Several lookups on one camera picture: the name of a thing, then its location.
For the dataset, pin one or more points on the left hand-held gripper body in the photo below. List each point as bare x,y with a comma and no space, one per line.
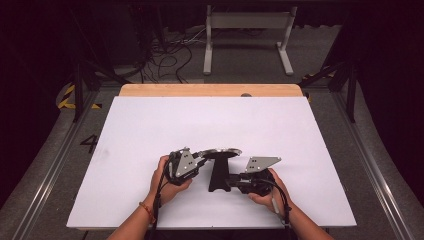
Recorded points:
185,165

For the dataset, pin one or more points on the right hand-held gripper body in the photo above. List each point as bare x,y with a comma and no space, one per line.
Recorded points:
260,164

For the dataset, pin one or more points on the oval mirror with black stand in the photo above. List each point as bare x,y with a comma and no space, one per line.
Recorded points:
219,173

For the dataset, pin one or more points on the person's left hand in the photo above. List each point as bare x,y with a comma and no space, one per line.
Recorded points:
166,191

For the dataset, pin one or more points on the person's right hand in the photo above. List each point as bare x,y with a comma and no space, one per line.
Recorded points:
266,201

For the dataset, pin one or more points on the white table board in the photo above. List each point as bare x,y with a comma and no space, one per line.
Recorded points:
200,123

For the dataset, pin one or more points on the wooden table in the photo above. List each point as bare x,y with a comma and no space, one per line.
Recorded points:
206,90

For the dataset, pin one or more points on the black tripod stand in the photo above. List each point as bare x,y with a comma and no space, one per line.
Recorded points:
78,100
351,100

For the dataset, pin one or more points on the yellow black floor tape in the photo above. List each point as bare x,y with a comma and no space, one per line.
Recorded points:
65,104

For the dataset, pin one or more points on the aluminium floor rail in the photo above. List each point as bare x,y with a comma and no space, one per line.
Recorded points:
394,210
52,173

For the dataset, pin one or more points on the white metal frame stand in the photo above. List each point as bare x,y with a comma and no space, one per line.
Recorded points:
248,20

